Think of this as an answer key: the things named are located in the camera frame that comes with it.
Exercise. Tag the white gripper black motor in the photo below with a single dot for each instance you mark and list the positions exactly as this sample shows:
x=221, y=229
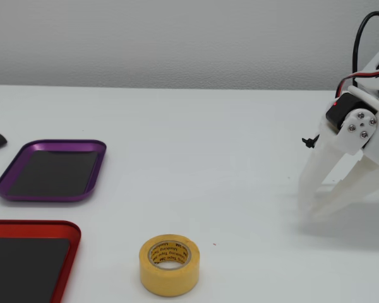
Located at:
x=360, y=126

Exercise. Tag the yellow masking tape roll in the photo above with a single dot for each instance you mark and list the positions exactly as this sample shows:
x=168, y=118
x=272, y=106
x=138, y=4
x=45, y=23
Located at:
x=167, y=281

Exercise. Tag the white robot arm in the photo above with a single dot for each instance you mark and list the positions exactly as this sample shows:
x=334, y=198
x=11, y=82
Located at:
x=371, y=67

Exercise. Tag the purple metal dish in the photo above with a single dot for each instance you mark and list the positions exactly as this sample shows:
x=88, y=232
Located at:
x=50, y=172

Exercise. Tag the red metal dish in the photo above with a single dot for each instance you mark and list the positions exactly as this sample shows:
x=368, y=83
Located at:
x=25, y=268

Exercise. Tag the black zip tie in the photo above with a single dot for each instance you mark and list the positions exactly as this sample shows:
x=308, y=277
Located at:
x=309, y=142

